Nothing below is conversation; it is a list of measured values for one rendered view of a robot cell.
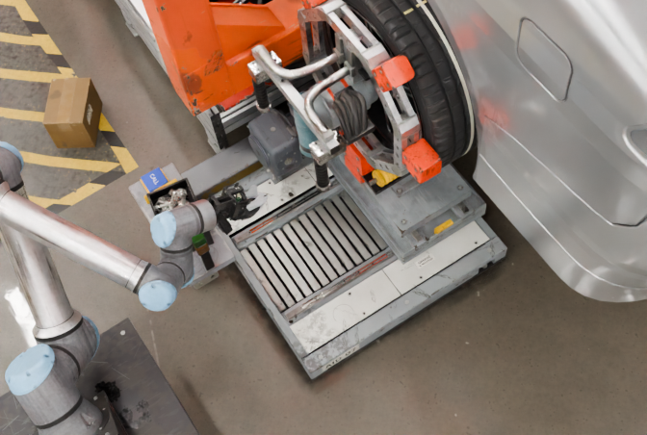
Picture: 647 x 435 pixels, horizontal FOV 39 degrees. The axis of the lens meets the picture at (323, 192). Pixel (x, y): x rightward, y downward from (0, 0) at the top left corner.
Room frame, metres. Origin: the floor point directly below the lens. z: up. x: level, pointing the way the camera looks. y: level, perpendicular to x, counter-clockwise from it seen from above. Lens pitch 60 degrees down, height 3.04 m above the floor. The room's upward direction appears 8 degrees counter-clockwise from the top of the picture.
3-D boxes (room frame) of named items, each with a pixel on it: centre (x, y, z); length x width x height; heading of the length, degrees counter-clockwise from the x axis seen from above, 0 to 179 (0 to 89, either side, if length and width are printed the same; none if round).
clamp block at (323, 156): (1.38, -0.03, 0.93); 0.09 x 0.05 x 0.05; 115
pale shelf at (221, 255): (1.50, 0.47, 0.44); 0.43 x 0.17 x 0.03; 25
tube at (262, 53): (1.66, 0.01, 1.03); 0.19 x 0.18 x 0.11; 115
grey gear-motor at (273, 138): (1.89, 0.02, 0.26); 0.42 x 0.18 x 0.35; 115
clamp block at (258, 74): (1.69, 0.12, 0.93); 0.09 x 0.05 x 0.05; 115
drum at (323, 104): (1.60, -0.08, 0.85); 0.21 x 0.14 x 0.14; 115
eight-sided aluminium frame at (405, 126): (1.63, -0.14, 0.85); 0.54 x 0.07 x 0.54; 25
